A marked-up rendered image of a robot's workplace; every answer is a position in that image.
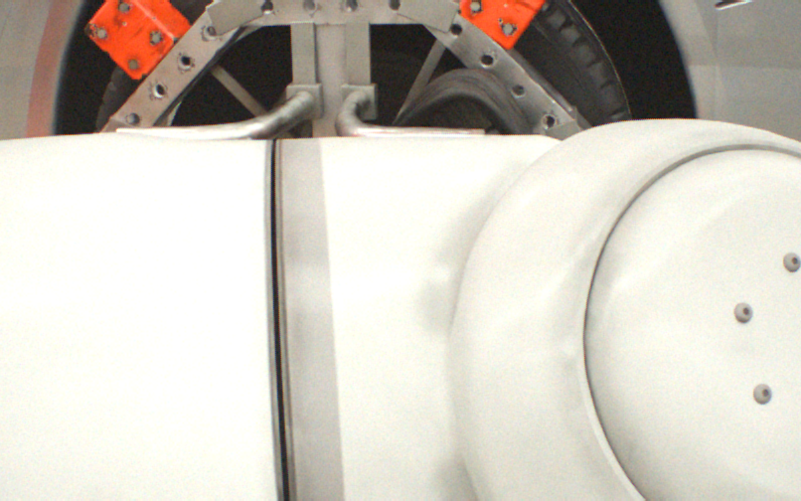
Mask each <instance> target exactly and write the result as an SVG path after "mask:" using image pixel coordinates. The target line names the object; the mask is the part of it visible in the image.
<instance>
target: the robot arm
mask: <svg viewBox="0 0 801 501"><path fill-rule="evenodd" d="M0 501H801V142H798V141H795V140H793V139H789V138H786V137H783V136H780V135H777V134H774V133H771V132H768V131H766V130H761V129H756V128H752V127H747V126H742V125H737V124H731V123H726V122H719V121H709V120H698V119H648V120H633V121H623V122H616V123H611V124H606V125H602V126H597V127H593V128H591V129H588V130H585V131H583V132H580V133H578V134H575V135H573V136H572V137H570V138H568V139H566V140H564V141H559V140H556V139H553V138H550V137H547V136H542V135H506V136H382V137H329V138H302V139H277V140H276V152H275V147H274V142H273V140H193V139H183V138H173V137H163V136H153V135H144V134H135V133H120V132H115V133H99V134H83V135H66V136H50V137H37V138H25V139H13V140H1V141H0Z"/></svg>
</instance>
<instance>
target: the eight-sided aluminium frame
mask: <svg viewBox="0 0 801 501"><path fill-rule="evenodd" d="M356 1H357V2H356ZM399 1H400V3H399V2H398V1H397V0H215V1H214V2H213V4H212V5H209V6H207V7H206V11H205V13H204V14H203V15H202V16H201V17H200V18H199V19H198V20H197V22H196V23H195V24H194V25H193V26H192V27H191V28H190V29H189V31H188V32H187V33H186V34H185V35H184V36H183V37H182V39H181V40H180V41H179V42H178V43H177V44H176V45H175V46H174V48H173V49H172V50H171V51H170V52H169V53H168V54H167V56H166V57H165V58H164V59H163V60H162V61H161V62H160V64H159V65H158V66H157V67H156V68H155V69H154V71H153V72H152V73H151V74H150V75H149V76H148V77H147V79H146V80H145V81H144V82H143V83H142V84H141V86H140V87H139V88H138V89H137V90H136V91H135V92H134V94H133V95H132V96H131V97H130V98H129V99H128V101H127V102H126V103H125V104H124V105H123V106H122V108H121V109H120V110H119V111H118V112H117V113H116V114H114V115H113V116H111V117H110V120H109V123H108V124H107V125H106V126H105V128H104V129H103V130H102V131H101V132H100V133H115V132H116V131H117V129H118V128H119V127H124V126H159V125H160V124H161V123H162V122H163V121H164V119H165V118H166V117H167V116H168V115H169V114H170V113H171V112H172V110H173V109H174V108H175V107H176V106H177V105H178V104H179V103H180V101H181V100H182V99H183V98H184V97H185V96H186V95H187V94H188V92H189V91H190V90H191V89H192V88H193V87H194V86H195V85H196V83H197V82H198V81H199V80H200V79H201V78H202V77H203V76H204V75H205V73H206V72H207V71H208V70H209V69H210V68H211V67H212V66H213V65H214V63H215V62H216V61H217V60H218V59H219V58H220V57H221V56H222V55H223V54H224V52H225V51H226V50H227V49H228V48H229V47H230V46H231V45H232V44H233V43H234V41H235V40H236V39H237V38H238V37H239V36H240V35H241V34H242V33H243V31H244V30H245V29H246V28H247V27H248V26H276V25H291V22H303V21H314V24H315V25H346V22H347V21H370V24H422V25H423V26H424V27H425V28H426V29H427V30H428V31H430V32H431V33H432V34H433V35H434V36H435V37H436V38H437V39H438V40H439V41H440V42H441V43H442V44H443V45H444V46H445V47H446V48H447V49H448V50H449V51H450V52H451V53H452V54H453V55H454V56H455V57H456V58H457V59H458V60H459V61H460V62H461V63H462V64H463V65H464V66H465V67H466V68H467V69H475V70H481V71H485V72H488V73H490V74H492V75H494V76H495V77H496V78H498V79H499V80H500V81H501V82H502V83H503V84H504V85H505V87H506V88H507V89H508V91H509V92H510V93H511V95H512V96H513V98H514V99H515V101H516V103H517V104H518V106H519V108H520V110H521V111H522V113H523V114H524V116H525V118H526V120H527V122H528V124H529V126H530V128H531V130H532V132H533V133H540V134H541V135H542V136H547V137H550V138H553V139H556V140H559V141H564V140H566V139H568V138H570V137H572V136H573V135H575V134H578V133H580V132H583V131H585V130H588V129H591V128H592V127H591V125H590V124H589V123H588V122H587V121H586V120H585V119H584V118H583V117H582V116H581V115H580V114H579V113H578V111H577V109H576V107H575V106H571V105H570V104H569V103H568V102H567V100H566V99H565V98H564V97H563V96H562V95H561V94H560V93H559V92H558V91H557V90H556V89H555V88H554V87H553V86H552V85H551V84H550V83H549V82H548V81H547V80H546V79H545V78H544V77H543V76H542V75H541V74H540V73H539V72H538V71H537V70H536V69H535V68H534V67H533V66H532V65H531V64H530V63H529V62H528V61H527V60H526V59H525V58H524V57H523V56H522V55H521V54H520V53H519V52H518V51H516V50H515V49H514V48H512V49H511V50H505V49H504V48H502V47H501V46H500V45H498V44H497V43H496V42H495V41H494V40H493V39H491V38H490V37H489V36H488V35H486V34H485V33H484V32H483V31H482V30H480V29H479V28H478V27H476V26H475V25H473V24H472V23H470V22H469V21H467V20H466V19H464V18H463V17H462V16H460V15H459V14H458V12H457V11H458V10H459V5H460V4H459V3H460V2H461V0H399ZM455 24H459V25H460V26H461V27H462V28H458V27H457V26H456V25H455ZM487 55H490V56H492V57H493V58H490V57H488V56H487ZM517 84H518V85H521V86H517Z"/></svg>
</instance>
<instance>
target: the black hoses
mask: <svg viewBox="0 0 801 501"><path fill-rule="evenodd" d="M458 101H466V102H470V103H473V104H474V105H476V106H477V107H478V108H479V109H480V110H481V112H482V113H483V114H484V115H485V116H486V117H487V118H488V119H489V121H490V122H491V123H492V124H493V125H494V127H495V128H496V129H497V131H498V132H499V133H500V134H501V136H506V135H541V134H540V133H533V132H532V130H531V128H530V126H529V124H528V122H527V120H526V118H525V116H524V114H523V113H522V111H521V110H520V108H519V106H518V104H517V103H516V101H515V99H514V98H513V96H512V95H511V93H510V92H509V91H508V89H507V88H506V87H505V85H504V84H503V83H502V82H501V81H500V80H499V79H498V78H496V77H495V76H494V75H492V74H490V73H488V72H485V71H481V70H475V69H467V68H463V69H457V70H453V71H450V72H448V73H446V74H443V75H442V76H440V77H438V78H437V79H435V80H434V81H432V82H431V83H429V84H428V85H427V86H426V87H425V88H424V89H422V90H421V91H420V92H419V93H418V94H417V95H416V96H415V97H414V98H413V99H412V101H411V102H410V103H409V104H408V105H407V106H406V107H405V108H404V110H403V111H402V112H401V113H400V115H399V116H398V117H397V119H396V120H364V121H363V122H364V123H368V124H373V125H382V126H396V127H419V126H420V125H421V124H423V123H424V122H425V121H426V120H428V119H429V118H430V117H432V116H433V115H434V114H436V113H437V112H439V111H440V110H441V109H443V108H445V107H446V106H448V105H449V104H451V103H454V102H458Z"/></svg>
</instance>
